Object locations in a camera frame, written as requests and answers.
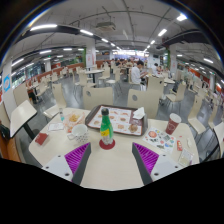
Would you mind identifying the printed paper tray liner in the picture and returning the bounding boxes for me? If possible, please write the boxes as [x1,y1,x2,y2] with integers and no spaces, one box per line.
[88,106,144,136]

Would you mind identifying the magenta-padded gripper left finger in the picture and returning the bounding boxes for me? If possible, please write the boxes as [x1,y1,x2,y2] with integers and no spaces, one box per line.
[41,142,92,187]

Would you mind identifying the colourful printed leaflet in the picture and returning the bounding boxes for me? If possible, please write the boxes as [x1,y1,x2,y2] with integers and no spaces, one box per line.
[142,126,177,150]

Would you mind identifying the small clear bottle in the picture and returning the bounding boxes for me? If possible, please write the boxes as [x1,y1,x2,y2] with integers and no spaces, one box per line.
[58,107,66,122]

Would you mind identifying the dark brown food tray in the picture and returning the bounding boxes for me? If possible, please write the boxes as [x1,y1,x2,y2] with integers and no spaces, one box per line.
[84,104,149,137]

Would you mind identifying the white paper card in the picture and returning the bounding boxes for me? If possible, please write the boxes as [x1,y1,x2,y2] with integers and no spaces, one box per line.
[47,122,65,132]

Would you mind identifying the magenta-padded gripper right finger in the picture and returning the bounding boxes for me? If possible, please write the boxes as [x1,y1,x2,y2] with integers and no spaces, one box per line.
[131,142,184,187]

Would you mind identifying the small red sauce sachet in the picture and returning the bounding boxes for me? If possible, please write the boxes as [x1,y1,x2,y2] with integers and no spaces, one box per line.
[176,139,184,152]

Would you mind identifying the person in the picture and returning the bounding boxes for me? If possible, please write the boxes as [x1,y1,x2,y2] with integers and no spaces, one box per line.
[130,59,148,92]

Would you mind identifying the beige chair with round hole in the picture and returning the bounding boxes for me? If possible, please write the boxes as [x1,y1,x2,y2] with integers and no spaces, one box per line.
[126,87,161,120]
[82,86,115,111]

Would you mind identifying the green-labelled clear drink bottle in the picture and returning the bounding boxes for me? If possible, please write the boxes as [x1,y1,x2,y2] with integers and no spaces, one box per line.
[99,107,115,146]

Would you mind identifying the white crumpled napkin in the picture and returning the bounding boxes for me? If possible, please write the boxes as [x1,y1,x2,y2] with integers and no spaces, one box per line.
[132,106,146,120]

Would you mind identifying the group of beige chairs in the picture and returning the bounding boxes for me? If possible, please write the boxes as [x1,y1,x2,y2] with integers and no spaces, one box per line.
[13,61,224,141]

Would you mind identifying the ceiling light strips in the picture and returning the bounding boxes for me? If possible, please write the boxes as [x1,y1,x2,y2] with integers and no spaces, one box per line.
[11,13,215,68]

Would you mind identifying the ceiling air conditioner unit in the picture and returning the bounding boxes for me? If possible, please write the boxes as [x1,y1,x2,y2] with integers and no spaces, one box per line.
[95,21,117,33]

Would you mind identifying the small beige side table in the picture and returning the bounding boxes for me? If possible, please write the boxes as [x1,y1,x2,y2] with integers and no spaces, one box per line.
[9,99,38,140]

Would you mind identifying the red snack packet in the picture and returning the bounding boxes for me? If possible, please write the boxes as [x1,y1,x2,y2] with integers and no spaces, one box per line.
[34,132,50,147]

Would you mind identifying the fried food piece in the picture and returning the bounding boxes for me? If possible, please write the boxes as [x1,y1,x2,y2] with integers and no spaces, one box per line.
[128,123,139,134]

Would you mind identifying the red paper cup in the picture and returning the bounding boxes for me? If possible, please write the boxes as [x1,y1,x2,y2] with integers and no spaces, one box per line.
[164,112,183,136]

